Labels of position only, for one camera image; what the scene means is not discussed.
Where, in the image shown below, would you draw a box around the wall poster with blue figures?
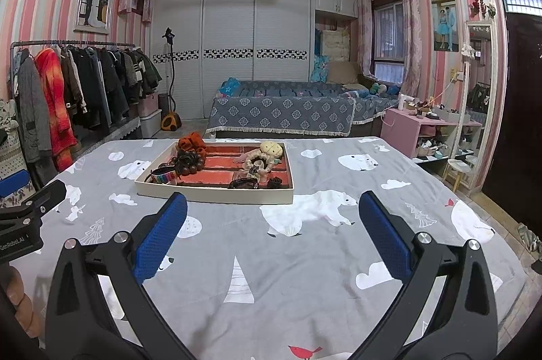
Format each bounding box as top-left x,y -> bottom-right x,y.
431,0 -> 460,52

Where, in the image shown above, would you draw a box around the patterned knitted cloth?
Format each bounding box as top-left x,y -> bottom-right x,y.
0,98 -> 37,200

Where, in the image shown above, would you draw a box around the window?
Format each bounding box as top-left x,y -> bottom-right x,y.
372,0 -> 405,85

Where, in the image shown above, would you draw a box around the white storage box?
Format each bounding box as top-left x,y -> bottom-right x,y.
140,109 -> 164,138

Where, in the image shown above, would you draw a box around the teal hanging garment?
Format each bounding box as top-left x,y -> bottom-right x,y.
311,55 -> 331,83

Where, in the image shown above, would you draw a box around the dark door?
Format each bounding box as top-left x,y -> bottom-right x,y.
485,0 -> 542,208

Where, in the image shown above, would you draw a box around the white lace cloth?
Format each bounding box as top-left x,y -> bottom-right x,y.
78,117 -> 142,143

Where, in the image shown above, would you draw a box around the white framed standing mirror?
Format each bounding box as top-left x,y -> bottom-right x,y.
449,20 -> 500,191

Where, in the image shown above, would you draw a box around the beige round hair clip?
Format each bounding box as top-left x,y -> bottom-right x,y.
259,141 -> 284,158

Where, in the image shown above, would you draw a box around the teal cushion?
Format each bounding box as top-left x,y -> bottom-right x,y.
220,77 -> 241,97

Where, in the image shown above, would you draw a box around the cream scrunchie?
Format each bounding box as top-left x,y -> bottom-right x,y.
241,152 -> 280,179

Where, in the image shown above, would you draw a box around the orange red fleece robe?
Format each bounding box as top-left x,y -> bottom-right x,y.
35,48 -> 79,172

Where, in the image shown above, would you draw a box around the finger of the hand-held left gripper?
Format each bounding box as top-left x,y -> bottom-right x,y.
0,179 -> 67,236
0,169 -> 30,200

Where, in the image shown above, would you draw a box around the beige hanging wall organizer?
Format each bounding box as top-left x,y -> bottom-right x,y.
322,29 -> 351,62

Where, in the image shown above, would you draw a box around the row of hanging clothes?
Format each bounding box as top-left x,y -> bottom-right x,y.
11,44 -> 164,178

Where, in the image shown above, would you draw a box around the grey polar bear bedsheet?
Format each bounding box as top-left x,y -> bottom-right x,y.
32,136 -> 530,360

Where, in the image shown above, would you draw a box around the beige cushion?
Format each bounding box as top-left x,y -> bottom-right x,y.
328,61 -> 360,85

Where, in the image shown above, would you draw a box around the brown wooden bead bracelet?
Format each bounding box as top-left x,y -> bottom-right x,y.
175,150 -> 209,177

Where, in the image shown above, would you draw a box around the rainbow striped bracelet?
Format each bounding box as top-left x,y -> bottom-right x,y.
150,168 -> 178,186

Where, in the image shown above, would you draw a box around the artificial flowers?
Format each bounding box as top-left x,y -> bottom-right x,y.
470,0 -> 496,20

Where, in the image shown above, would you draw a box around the garment steamer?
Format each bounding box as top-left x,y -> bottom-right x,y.
160,27 -> 184,132

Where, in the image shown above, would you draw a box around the pale pink hair accessory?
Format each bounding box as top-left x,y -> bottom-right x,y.
233,148 -> 261,165

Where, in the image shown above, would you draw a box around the person's left hand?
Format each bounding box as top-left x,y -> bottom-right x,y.
0,264 -> 39,348

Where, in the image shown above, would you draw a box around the white sliding door wardrobe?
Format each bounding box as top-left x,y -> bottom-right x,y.
150,0 -> 314,119

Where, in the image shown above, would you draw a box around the white upper cabinets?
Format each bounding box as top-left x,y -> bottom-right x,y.
315,0 -> 358,20

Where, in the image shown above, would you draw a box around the slippers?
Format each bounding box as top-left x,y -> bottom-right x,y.
517,222 -> 540,253

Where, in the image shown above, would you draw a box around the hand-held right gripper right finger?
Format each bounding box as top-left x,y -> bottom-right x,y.
351,191 -> 498,360

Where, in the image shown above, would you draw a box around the bed with blue cover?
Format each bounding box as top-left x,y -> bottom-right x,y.
206,80 -> 403,138

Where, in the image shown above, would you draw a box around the plush toys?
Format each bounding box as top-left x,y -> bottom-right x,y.
368,83 -> 401,96

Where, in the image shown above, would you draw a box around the pink cabinet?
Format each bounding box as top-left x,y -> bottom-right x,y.
381,108 -> 483,160

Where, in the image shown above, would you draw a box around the white stool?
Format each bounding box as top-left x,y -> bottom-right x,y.
444,157 -> 477,191

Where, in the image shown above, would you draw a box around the pink storage box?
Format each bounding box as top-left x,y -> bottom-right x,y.
142,93 -> 159,117

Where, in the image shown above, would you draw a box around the white jewelry tray red lining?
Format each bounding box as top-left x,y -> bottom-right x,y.
134,140 -> 295,205

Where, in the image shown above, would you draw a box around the pink floral curtain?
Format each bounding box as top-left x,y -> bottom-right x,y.
400,0 -> 424,96
358,0 -> 375,77

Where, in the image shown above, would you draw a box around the metal clothes rack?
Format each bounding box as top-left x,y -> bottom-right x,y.
11,41 -> 137,98

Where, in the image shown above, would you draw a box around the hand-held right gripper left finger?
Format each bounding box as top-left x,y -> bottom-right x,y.
44,192 -> 197,360

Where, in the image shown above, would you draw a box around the orange scrunchie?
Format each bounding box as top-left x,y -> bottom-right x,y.
178,132 -> 207,157

